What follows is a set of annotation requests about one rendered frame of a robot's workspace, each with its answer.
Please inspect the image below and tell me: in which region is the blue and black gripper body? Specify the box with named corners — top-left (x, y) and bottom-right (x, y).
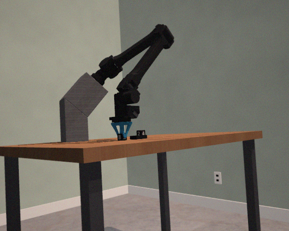
top-left (109, 104), bottom-right (133, 123)

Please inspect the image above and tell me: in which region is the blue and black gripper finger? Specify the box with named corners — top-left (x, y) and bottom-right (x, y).
top-left (111, 122), bottom-right (122, 134)
top-left (119, 122), bottom-right (132, 138)

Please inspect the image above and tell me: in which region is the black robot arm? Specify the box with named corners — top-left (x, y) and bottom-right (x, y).
top-left (91, 24), bottom-right (174, 118)

